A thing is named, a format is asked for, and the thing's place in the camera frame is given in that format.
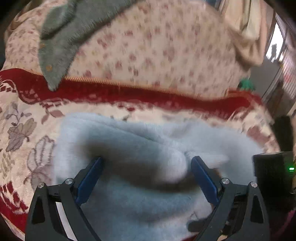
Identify light grey fleece pants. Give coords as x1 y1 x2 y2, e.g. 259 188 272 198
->
51 113 263 240

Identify green cloth item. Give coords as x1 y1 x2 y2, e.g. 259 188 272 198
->
238 78 255 91

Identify red cream floral blanket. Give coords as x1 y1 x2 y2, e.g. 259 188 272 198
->
1 68 280 240

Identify small-flower print quilt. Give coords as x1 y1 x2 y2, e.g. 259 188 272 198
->
3 1 249 97

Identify beige curtain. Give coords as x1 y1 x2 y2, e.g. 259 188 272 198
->
219 1 268 66

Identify dark grey-green garment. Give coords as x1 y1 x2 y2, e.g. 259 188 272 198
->
38 0 135 91

